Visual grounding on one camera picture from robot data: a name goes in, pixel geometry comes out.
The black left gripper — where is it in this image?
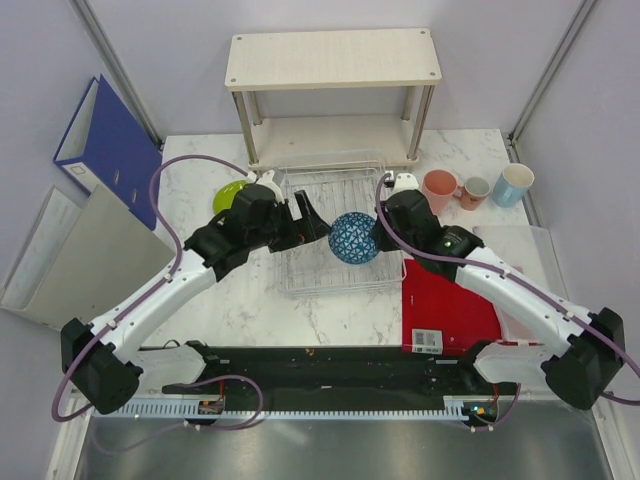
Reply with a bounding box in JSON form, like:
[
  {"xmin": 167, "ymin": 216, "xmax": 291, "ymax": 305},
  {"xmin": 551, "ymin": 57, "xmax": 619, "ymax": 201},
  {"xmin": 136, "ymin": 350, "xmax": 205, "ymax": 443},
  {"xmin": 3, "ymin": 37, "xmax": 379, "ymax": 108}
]
[{"xmin": 247, "ymin": 191, "xmax": 331, "ymax": 253}]

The red patterned bowl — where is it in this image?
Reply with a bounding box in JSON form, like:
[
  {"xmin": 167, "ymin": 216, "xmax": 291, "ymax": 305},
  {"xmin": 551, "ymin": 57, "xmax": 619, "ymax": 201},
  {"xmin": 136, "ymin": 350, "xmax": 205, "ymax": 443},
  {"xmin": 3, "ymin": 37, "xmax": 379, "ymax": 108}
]
[{"xmin": 328, "ymin": 212, "xmax": 379, "ymax": 265}]

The pink plastic tumbler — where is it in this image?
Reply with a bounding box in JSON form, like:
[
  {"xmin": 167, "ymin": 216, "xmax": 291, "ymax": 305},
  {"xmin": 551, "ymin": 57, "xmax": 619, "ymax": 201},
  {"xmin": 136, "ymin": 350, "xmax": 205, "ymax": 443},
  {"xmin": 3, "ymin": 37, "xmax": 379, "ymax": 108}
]
[{"xmin": 421, "ymin": 169, "xmax": 460, "ymax": 215}]

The orange dotted mug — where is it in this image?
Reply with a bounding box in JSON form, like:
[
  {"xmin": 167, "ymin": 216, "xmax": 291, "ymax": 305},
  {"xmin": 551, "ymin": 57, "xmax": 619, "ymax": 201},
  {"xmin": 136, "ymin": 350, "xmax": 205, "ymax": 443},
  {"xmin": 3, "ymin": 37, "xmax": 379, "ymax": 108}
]
[{"xmin": 459, "ymin": 177, "xmax": 491, "ymax": 211}]

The green plastic plate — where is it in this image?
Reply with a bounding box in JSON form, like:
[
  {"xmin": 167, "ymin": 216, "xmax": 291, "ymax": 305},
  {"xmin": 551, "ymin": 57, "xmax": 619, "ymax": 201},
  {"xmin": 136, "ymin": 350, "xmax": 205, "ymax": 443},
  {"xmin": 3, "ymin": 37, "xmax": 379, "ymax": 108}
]
[{"xmin": 212, "ymin": 180, "xmax": 248, "ymax": 215}]

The blue ceramic mug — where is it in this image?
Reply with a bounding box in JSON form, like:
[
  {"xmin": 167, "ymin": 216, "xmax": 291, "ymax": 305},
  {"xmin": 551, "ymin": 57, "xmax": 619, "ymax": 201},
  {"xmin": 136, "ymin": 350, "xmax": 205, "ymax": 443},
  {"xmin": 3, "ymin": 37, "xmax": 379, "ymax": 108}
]
[{"xmin": 492, "ymin": 163, "xmax": 535, "ymax": 208}]

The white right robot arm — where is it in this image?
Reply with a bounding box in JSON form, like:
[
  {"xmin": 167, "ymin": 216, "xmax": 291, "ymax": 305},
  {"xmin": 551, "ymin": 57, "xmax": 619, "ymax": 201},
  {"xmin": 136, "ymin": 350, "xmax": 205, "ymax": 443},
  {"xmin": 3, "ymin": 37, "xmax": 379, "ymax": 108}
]
[{"xmin": 375, "ymin": 189, "xmax": 639, "ymax": 410}]

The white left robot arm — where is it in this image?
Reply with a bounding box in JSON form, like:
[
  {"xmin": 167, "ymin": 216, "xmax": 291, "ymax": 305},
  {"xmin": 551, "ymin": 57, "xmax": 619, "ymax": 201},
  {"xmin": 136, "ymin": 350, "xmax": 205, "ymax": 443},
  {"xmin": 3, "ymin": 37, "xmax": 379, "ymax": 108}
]
[{"xmin": 60, "ymin": 182, "xmax": 330, "ymax": 414}]

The clear plastic sheet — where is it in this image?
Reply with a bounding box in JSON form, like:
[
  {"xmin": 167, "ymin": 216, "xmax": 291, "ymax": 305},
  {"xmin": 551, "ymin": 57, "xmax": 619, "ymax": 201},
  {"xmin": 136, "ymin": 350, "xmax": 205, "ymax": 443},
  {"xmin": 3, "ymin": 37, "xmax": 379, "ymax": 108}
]
[{"xmin": 472, "ymin": 224, "xmax": 576, "ymax": 346}]

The light wooden two-tier shelf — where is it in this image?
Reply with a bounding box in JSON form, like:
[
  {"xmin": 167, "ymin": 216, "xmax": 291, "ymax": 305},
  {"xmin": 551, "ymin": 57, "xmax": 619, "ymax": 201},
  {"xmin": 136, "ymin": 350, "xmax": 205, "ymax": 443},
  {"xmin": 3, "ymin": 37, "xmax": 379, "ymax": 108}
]
[{"xmin": 225, "ymin": 27, "xmax": 442, "ymax": 171}]

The grey folder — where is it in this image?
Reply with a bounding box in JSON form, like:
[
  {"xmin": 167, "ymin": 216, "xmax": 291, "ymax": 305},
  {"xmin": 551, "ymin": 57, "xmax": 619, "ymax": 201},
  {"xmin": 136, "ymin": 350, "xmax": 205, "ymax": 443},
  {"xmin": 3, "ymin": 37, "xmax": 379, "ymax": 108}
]
[{"xmin": 1, "ymin": 187, "xmax": 173, "ymax": 330}]

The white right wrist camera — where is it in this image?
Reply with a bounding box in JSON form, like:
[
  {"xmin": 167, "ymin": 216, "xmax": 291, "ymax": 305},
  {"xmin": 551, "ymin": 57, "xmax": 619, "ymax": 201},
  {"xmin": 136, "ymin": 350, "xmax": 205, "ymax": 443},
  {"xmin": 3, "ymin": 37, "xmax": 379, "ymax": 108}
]
[{"xmin": 383, "ymin": 171, "xmax": 420, "ymax": 195}]

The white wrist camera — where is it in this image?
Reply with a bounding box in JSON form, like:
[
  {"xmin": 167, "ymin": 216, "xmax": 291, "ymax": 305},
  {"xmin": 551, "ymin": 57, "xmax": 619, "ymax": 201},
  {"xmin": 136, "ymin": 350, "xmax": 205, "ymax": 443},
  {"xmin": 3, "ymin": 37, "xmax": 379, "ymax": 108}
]
[
  {"xmin": 246, "ymin": 169, "xmax": 285, "ymax": 204},
  {"xmin": 383, "ymin": 171, "xmax": 420, "ymax": 195}
]

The white wire dish rack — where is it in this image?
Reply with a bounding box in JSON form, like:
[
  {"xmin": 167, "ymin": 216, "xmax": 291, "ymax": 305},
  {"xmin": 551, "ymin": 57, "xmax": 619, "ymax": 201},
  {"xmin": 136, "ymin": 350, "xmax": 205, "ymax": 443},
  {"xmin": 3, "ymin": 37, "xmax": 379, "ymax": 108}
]
[{"xmin": 275, "ymin": 149, "xmax": 406, "ymax": 296}]

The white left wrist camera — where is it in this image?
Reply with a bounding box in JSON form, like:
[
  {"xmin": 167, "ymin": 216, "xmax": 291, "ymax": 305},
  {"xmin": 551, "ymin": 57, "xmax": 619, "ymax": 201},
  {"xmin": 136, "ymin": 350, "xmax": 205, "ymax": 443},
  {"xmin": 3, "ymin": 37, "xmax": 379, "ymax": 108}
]
[{"xmin": 246, "ymin": 169, "xmax": 285, "ymax": 204}]

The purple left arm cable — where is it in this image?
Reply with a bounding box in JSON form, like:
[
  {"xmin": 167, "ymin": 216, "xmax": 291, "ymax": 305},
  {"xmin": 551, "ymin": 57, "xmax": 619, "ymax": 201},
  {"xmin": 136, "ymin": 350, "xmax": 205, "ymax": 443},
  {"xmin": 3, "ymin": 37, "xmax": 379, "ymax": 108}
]
[{"xmin": 52, "ymin": 154, "xmax": 256, "ymax": 424}]

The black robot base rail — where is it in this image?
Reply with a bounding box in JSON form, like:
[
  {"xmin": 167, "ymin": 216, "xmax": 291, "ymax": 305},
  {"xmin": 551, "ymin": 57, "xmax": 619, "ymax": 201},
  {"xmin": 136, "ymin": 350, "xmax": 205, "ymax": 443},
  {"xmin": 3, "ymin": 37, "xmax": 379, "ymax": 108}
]
[{"xmin": 162, "ymin": 341, "xmax": 516, "ymax": 410}]

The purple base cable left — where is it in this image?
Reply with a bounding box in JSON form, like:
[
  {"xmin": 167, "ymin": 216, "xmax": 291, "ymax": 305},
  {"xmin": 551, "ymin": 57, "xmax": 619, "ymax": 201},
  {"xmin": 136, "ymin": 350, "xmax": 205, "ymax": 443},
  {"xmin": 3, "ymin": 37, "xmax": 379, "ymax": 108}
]
[{"xmin": 89, "ymin": 374, "xmax": 266, "ymax": 454}]

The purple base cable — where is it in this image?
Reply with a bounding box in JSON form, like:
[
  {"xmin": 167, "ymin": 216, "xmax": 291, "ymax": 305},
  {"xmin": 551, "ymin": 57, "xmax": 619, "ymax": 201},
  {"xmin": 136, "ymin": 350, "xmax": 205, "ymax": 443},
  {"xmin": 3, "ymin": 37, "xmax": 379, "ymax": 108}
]
[
  {"xmin": 89, "ymin": 374, "xmax": 266, "ymax": 454},
  {"xmin": 462, "ymin": 382, "xmax": 521, "ymax": 434}
]

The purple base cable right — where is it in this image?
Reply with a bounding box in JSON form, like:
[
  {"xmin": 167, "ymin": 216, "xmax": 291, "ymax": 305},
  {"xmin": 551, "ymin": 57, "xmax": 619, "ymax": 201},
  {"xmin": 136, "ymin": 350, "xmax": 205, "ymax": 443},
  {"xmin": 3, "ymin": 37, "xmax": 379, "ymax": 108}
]
[{"xmin": 462, "ymin": 382, "xmax": 521, "ymax": 434}]

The blue ring binder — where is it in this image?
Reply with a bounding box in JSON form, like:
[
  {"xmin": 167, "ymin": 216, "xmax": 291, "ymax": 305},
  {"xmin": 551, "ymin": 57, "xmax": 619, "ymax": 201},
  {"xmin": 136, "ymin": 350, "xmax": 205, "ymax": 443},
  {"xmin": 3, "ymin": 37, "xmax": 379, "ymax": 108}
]
[{"xmin": 53, "ymin": 76, "xmax": 162, "ymax": 230}]

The white slotted cable duct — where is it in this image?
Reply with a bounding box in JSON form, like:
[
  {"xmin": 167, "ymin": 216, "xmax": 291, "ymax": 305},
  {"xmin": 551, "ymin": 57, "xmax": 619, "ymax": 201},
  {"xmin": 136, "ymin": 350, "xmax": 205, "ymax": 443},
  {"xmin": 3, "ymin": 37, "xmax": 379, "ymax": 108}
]
[{"xmin": 107, "ymin": 397, "xmax": 469, "ymax": 421}]

